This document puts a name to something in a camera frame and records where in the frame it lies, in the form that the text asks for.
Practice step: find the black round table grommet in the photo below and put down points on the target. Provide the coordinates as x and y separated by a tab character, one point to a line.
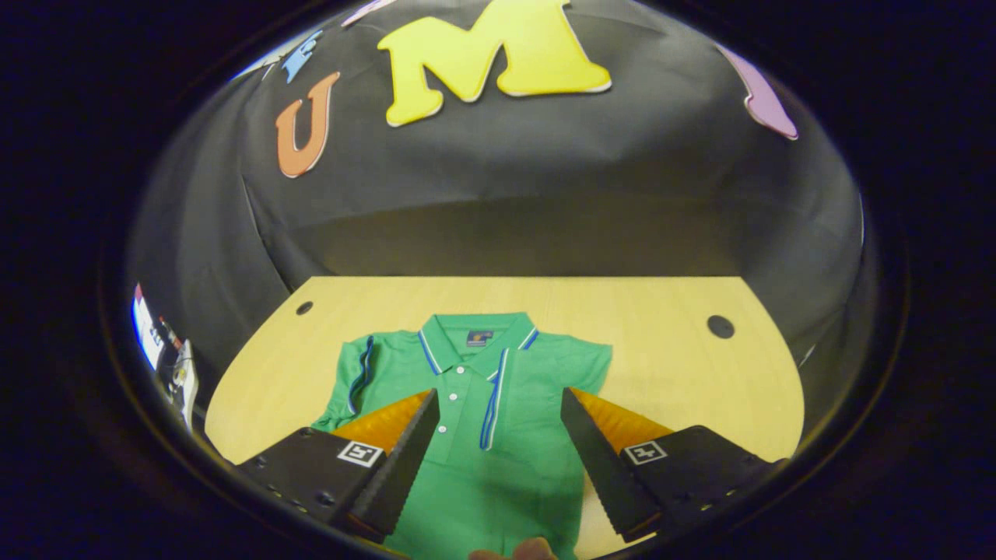
304	307
720	327

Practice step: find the green T-shirt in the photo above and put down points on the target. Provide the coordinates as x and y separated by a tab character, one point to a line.
513	467

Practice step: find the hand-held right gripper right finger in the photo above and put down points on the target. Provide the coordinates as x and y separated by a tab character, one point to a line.
603	474

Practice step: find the black backdrop cloth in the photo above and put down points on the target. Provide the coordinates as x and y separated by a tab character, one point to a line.
545	171

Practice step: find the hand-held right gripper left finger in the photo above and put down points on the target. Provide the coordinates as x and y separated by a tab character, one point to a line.
401	474

